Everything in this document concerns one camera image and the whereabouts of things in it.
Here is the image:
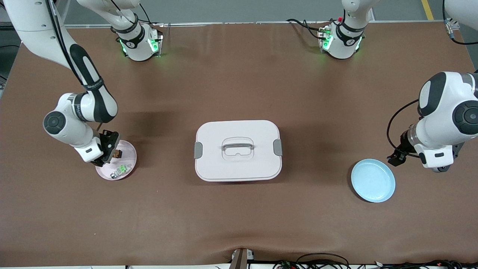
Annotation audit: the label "pale pink round plate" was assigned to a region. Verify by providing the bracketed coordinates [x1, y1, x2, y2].
[95, 140, 137, 181]

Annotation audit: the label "light blue round plate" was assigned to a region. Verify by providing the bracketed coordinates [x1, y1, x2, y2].
[351, 159, 396, 203]

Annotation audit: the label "white lidded box grey latches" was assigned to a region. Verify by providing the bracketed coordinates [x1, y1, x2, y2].
[194, 120, 283, 182]

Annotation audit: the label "green and white switch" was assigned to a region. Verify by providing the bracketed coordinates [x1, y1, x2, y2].
[110, 163, 133, 179]

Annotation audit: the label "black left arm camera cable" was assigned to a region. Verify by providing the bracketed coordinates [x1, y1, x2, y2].
[386, 0, 478, 151]

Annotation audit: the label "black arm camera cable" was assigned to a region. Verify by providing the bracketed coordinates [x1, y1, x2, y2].
[46, 0, 86, 86]
[386, 0, 478, 151]

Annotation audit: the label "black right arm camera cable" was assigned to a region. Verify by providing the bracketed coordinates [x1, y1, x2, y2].
[46, 0, 86, 86]

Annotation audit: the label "black looped cable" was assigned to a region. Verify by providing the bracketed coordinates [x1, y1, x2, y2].
[297, 253, 350, 269]

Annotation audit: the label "black right arm base cable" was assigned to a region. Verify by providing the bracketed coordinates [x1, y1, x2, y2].
[125, 3, 152, 25]

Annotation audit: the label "black arm base cable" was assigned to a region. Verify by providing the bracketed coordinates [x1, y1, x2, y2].
[125, 3, 152, 25]
[286, 18, 325, 40]

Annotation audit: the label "black left arm base cable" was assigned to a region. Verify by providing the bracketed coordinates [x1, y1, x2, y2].
[286, 18, 325, 40]

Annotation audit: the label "brown post with white clip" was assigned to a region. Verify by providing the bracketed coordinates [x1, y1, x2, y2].
[230, 248, 255, 269]

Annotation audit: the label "silver table edge rail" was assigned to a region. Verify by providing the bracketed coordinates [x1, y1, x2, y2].
[63, 20, 447, 28]

